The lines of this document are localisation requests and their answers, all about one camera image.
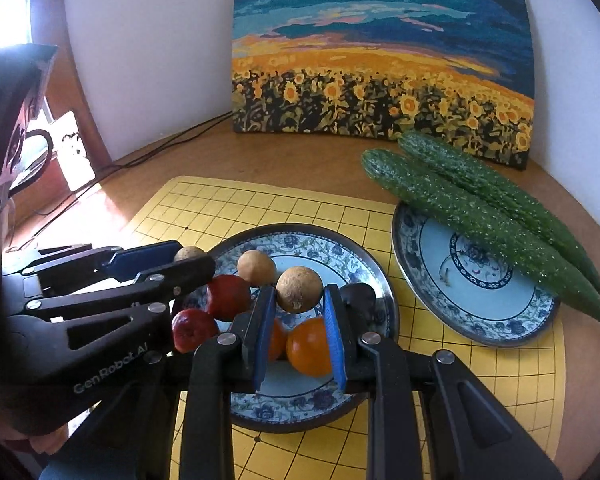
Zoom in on dark plum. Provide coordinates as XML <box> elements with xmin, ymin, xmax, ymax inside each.
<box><xmin>340</xmin><ymin>282</ymin><xmax>376</xmax><ymax>333</ymax></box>

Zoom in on green cucumber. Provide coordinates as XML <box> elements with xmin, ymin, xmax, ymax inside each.
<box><xmin>397</xmin><ymin>131</ymin><xmax>600</xmax><ymax>297</ymax></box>

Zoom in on orange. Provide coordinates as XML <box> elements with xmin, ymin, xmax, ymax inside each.
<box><xmin>267</xmin><ymin>317</ymin><xmax>287</xmax><ymax>363</ymax></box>
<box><xmin>286</xmin><ymin>316</ymin><xmax>333</xmax><ymax>378</ymax></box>

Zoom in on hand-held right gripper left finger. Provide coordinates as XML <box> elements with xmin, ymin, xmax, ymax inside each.
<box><xmin>40</xmin><ymin>285</ymin><xmax>277</xmax><ymax>480</ymax></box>

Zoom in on person's left hand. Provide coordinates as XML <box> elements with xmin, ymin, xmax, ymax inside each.
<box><xmin>0</xmin><ymin>410</ymin><xmax>72</xmax><ymax>457</ymax></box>

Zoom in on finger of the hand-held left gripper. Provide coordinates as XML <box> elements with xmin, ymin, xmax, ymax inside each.
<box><xmin>2</xmin><ymin>240</ymin><xmax>186</xmax><ymax>286</ymax></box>
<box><xmin>10</xmin><ymin>253</ymin><xmax>217</xmax><ymax>320</ymax></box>

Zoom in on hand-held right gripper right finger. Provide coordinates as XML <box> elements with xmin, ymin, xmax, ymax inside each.
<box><xmin>322</xmin><ymin>284</ymin><xmax>563</xmax><ymax>480</ymax></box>

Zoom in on two green cucumbers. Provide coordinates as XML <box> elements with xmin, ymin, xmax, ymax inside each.
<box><xmin>361</xmin><ymin>148</ymin><xmax>600</xmax><ymax>335</ymax></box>

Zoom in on blue floral plate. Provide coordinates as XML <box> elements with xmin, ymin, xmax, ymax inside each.
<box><xmin>391</xmin><ymin>201</ymin><xmax>561</xmax><ymax>347</ymax></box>
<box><xmin>180</xmin><ymin>224</ymin><xmax>400</xmax><ymax>433</ymax></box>

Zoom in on sunflower field painting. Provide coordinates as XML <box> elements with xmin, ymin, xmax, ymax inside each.
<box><xmin>231</xmin><ymin>0</ymin><xmax>536</xmax><ymax>171</ymax></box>

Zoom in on yellow grid board mat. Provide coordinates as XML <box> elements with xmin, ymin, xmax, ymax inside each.
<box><xmin>130</xmin><ymin>176</ymin><xmax>567</xmax><ymax>480</ymax></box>

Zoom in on small red apple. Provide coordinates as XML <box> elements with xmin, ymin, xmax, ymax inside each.
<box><xmin>206</xmin><ymin>274</ymin><xmax>252</xmax><ymax>322</ymax></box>
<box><xmin>171</xmin><ymin>308</ymin><xmax>220</xmax><ymax>354</ymax></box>

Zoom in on black cable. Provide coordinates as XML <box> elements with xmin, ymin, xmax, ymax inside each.
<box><xmin>5</xmin><ymin>116</ymin><xmax>233</xmax><ymax>253</ymax></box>
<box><xmin>107</xmin><ymin>111</ymin><xmax>233</xmax><ymax>168</ymax></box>

